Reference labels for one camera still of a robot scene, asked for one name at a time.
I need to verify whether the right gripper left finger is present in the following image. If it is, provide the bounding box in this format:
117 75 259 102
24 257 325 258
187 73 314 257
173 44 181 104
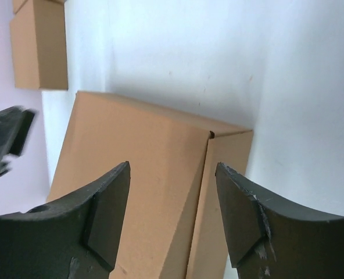
0 162 131 278

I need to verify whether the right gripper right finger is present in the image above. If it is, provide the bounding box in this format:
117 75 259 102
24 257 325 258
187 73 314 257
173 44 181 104
215 163 344 278

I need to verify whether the cardboard box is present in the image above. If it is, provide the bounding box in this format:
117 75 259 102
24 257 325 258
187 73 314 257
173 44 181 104
12 0 66 15
10 0 68 90
48 91 253 278

